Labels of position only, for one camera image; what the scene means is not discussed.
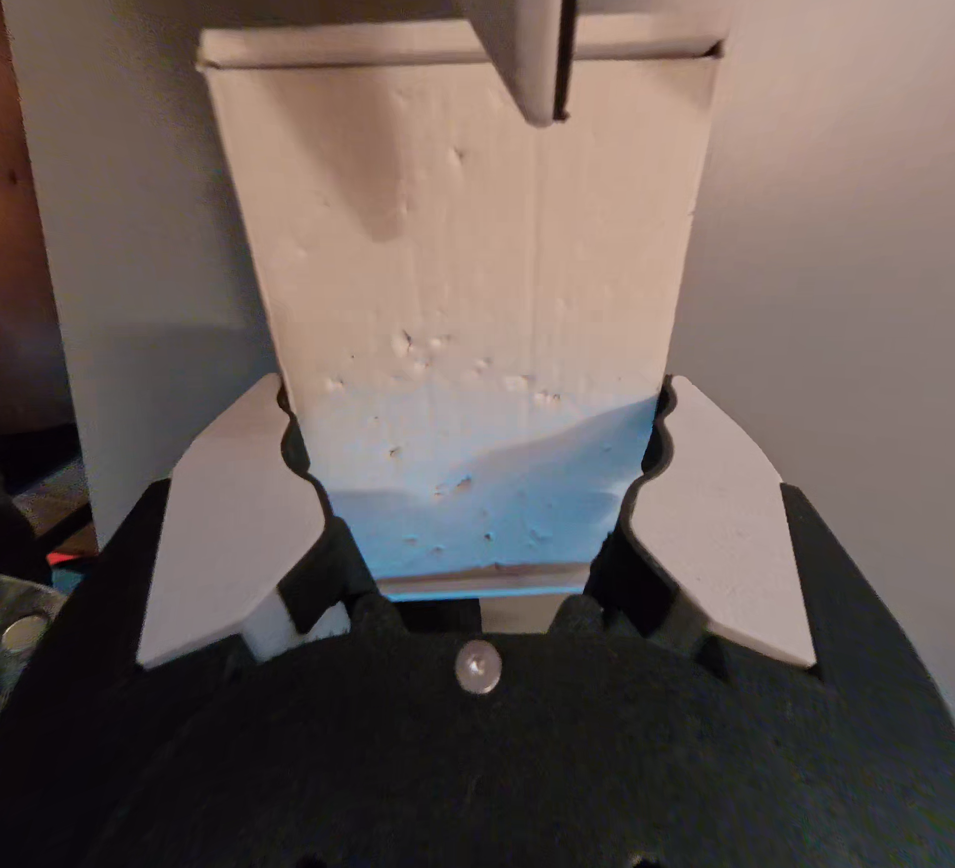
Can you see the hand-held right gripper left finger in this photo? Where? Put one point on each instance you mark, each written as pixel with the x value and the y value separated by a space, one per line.
pixel 224 525

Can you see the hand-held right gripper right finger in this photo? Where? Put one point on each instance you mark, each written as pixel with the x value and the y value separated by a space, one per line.
pixel 724 525

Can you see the white cardboard mailer box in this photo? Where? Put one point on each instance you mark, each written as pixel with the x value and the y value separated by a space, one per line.
pixel 462 249

